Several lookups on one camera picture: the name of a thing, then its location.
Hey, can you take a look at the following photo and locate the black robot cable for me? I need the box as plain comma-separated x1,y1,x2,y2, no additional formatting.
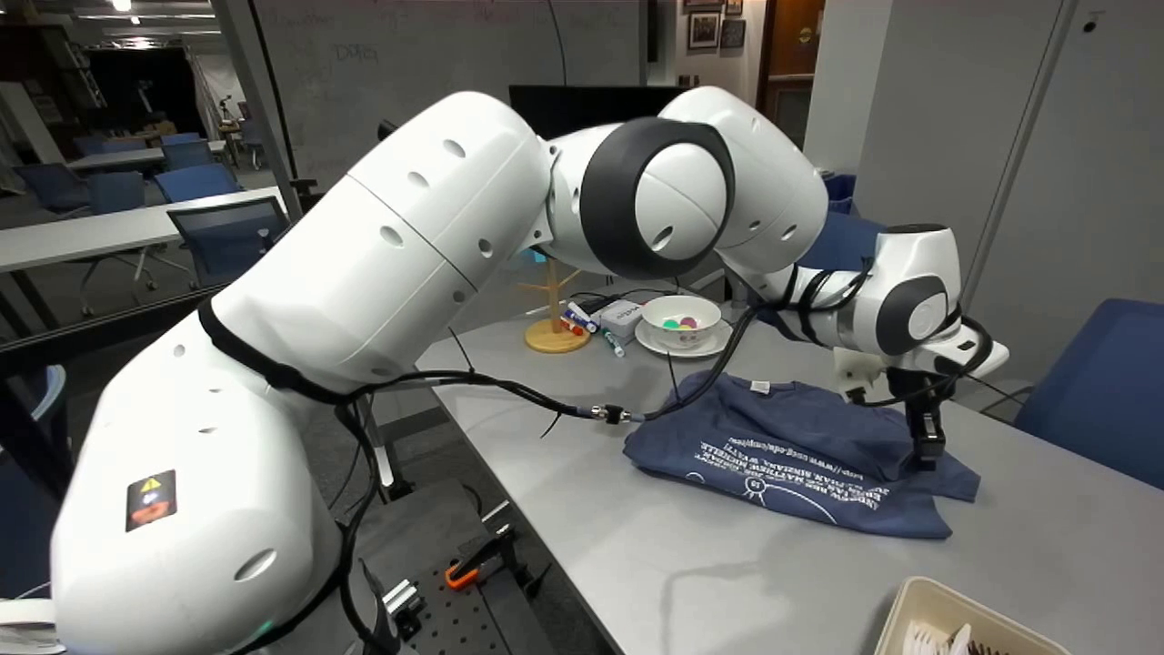
193,258,876,655

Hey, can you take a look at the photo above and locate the blue background office chair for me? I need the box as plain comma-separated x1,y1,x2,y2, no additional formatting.
14,158,157,219
167,197,296,294
157,129,244,205

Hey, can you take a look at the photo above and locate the wooden mug tree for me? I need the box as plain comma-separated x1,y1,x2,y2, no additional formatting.
519,248,595,355

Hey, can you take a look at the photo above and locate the white long desk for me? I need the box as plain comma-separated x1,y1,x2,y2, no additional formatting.
0,185,287,275

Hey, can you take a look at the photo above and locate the white plastic cutlery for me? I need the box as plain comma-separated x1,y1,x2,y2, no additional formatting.
904,616,979,655

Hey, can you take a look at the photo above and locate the white tall cabinet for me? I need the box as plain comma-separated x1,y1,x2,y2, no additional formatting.
802,0,1164,423

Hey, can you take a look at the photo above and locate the small silver metal part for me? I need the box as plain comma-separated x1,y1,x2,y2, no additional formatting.
377,579,428,618

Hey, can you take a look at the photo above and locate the beige rectangular tray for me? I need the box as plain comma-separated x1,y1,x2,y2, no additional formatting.
870,572,1069,655

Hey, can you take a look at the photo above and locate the brown wooden door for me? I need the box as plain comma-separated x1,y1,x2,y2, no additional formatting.
761,0,830,138

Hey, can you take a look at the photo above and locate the white bowl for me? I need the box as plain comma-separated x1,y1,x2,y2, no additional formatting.
636,289,727,351

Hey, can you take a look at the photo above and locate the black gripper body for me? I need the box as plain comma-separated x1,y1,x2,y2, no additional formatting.
889,366,961,417

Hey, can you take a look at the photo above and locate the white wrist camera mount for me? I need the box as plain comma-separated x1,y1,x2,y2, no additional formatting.
834,343,903,393

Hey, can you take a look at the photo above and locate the blue printed t-shirt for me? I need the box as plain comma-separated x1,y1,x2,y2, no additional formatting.
621,370,983,541

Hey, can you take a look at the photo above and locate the black perforated breadboard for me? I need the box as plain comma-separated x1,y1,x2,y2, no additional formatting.
348,477,610,655

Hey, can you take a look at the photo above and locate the orange handled black clamp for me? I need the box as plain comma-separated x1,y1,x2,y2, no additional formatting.
436,519,519,598

